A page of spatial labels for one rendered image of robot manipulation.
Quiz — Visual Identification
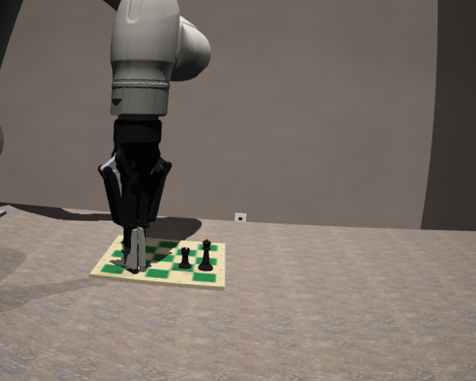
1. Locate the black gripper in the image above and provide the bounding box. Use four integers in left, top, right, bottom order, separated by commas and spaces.
98, 119, 172, 269

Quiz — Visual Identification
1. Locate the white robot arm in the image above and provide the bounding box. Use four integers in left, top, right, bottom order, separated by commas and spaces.
0, 0, 211, 121

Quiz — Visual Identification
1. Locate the green and cream chessboard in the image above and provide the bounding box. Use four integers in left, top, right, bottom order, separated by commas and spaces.
90, 235, 225, 290

